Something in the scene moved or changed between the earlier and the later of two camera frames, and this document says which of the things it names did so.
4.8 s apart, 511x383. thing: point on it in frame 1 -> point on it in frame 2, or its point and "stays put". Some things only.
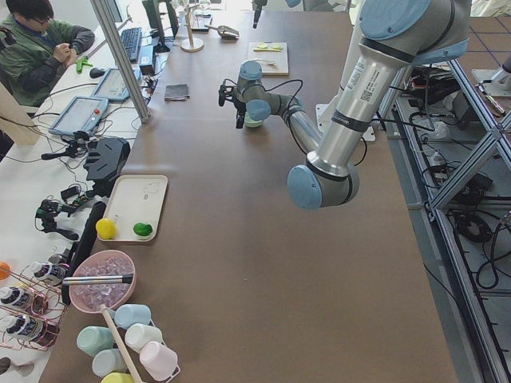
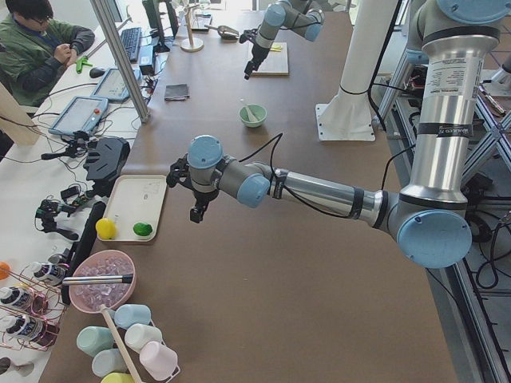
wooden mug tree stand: x=192 y=44 stays put
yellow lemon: x=106 y=229 stays put
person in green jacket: x=34 y=49 stays put
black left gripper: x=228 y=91 -> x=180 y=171
